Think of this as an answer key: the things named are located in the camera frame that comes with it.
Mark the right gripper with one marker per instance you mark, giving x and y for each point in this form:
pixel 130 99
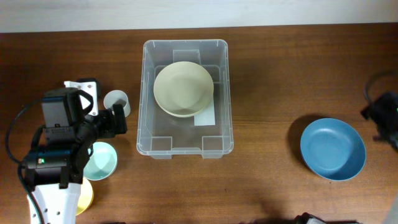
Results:
pixel 377 111

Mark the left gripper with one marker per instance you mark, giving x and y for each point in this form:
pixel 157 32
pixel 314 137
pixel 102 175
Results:
pixel 110 130

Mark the blue bowl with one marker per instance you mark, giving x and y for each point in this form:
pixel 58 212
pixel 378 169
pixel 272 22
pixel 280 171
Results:
pixel 333 149

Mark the beige bowl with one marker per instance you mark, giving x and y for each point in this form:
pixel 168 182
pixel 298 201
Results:
pixel 183 85
pixel 184 112

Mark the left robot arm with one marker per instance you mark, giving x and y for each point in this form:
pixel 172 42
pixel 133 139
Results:
pixel 52 172

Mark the grey cup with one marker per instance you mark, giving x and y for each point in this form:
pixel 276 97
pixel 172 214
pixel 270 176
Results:
pixel 117 97

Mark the mint green bowl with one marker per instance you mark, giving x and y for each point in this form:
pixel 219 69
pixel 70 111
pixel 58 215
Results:
pixel 103 162

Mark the clear plastic storage bin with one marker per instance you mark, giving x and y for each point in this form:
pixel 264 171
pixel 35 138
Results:
pixel 161 135

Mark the yellow bowl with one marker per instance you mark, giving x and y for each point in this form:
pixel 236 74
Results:
pixel 86 196

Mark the white label in bin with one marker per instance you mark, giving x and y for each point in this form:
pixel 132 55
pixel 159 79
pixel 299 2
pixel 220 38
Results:
pixel 207 116

